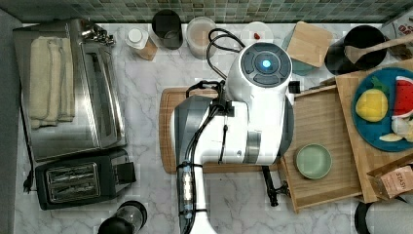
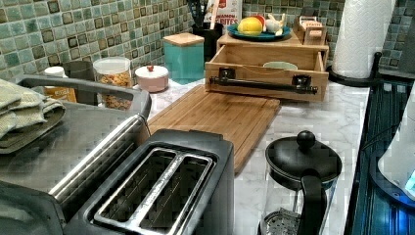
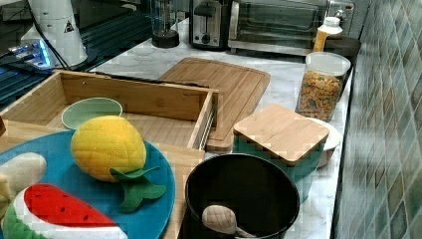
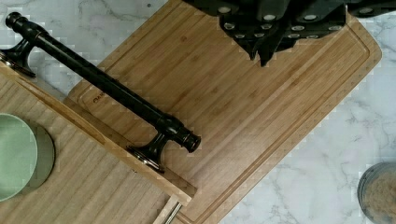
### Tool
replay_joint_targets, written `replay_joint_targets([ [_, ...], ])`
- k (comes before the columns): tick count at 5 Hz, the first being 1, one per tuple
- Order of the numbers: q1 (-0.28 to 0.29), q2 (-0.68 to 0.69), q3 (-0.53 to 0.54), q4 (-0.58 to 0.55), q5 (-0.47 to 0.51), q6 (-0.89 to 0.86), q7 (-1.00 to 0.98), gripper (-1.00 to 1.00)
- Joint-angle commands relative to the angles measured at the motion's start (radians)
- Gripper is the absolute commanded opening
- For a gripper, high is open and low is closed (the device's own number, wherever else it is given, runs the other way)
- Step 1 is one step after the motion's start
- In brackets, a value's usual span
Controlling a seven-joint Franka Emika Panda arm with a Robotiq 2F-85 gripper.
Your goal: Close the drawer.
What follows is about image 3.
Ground plush watermelon slice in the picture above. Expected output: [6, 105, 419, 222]
[2, 183, 128, 239]

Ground wooden cutting board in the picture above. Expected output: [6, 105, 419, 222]
[159, 58, 271, 152]

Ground silver toaster oven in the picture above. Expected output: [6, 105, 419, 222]
[228, 0, 354, 56]

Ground black silver toaster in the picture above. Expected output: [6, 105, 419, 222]
[189, 0, 232, 51]

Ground beige wooden spoon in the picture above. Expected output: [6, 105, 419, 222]
[202, 205, 255, 238]

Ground yellow plush pineapple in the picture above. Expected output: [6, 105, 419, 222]
[71, 116, 166, 213]

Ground blue round plate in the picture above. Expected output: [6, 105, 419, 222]
[0, 131, 175, 239]

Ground black utensil pot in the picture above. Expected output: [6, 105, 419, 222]
[177, 153, 300, 239]

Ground plush banana toy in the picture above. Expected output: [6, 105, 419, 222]
[0, 152, 47, 217]

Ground teal canister with wooden lid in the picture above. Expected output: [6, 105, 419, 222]
[233, 104, 329, 202]

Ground wooden drawer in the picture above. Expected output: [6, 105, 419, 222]
[1, 71, 218, 149]

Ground clear cereal jar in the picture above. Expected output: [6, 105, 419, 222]
[296, 52, 350, 121]

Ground glass french press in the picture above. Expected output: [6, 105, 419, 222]
[150, 0, 179, 49]

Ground light green bowl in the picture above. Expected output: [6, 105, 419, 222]
[61, 98, 122, 129]

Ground orange bottle with white cap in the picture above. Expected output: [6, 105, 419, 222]
[313, 17, 342, 52]

